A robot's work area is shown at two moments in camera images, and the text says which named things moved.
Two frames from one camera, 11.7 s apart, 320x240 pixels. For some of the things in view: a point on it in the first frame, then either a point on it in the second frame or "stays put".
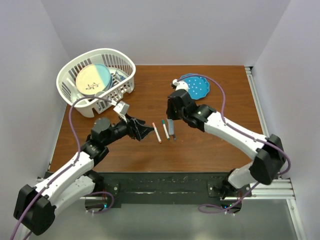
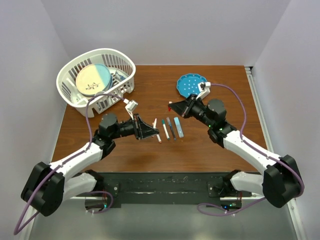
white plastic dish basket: x=106 y=72 stays put
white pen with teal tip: x=165 y=129 stays put
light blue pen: x=171 y=126 -> x=178 y=127
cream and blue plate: x=94 y=78 stays put
